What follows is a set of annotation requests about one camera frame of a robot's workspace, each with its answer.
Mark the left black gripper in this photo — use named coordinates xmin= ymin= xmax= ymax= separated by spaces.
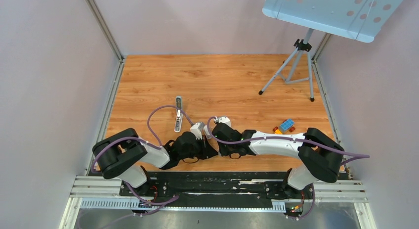
xmin=179 ymin=135 xmax=218 ymax=160

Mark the light blue perforated tray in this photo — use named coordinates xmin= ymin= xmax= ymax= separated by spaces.
xmin=262 ymin=0 xmax=404 ymax=43

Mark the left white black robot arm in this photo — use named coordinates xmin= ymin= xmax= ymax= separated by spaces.
xmin=92 ymin=128 xmax=218 ymax=196

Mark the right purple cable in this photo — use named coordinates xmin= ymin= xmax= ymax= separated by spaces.
xmin=207 ymin=116 xmax=371 ymax=166

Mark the white stapler part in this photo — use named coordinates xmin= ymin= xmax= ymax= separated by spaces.
xmin=204 ymin=125 xmax=212 ymax=139

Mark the blue orange toy block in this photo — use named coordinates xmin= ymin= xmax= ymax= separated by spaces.
xmin=273 ymin=119 xmax=295 ymax=134

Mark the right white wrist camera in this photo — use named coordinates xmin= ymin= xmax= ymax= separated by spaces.
xmin=215 ymin=116 xmax=231 ymax=127

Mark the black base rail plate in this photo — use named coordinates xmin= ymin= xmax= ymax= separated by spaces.
xmin=70 ymin=171 xmax=328 ymax=212

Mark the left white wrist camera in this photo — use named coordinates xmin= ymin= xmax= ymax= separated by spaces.
xmin=190 ymin=122 xmax=205 ymax=140

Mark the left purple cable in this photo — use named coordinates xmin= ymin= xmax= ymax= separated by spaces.
xmin=90 ymin=105 xmax=194 ymax=175

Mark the purple cable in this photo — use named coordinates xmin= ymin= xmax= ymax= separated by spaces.
xmin=90 ymin=105 xmax=194 ymax=175
xmin=207 ymin=116 xmax=371 ymax=166

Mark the grey tripod stand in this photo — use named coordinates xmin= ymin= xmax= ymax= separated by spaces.
xmin=258 ymin=28 xmax=315 ymax=102

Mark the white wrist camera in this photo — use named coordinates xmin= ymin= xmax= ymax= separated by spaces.
xmin=215 ymin=116 xmax=231 ymax=127
xmin=190 ymin=122 xmax=205 ymax=140

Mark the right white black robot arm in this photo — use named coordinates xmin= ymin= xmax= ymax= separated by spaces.
xmin=204 ymin=123 xmax=344 ymax=198

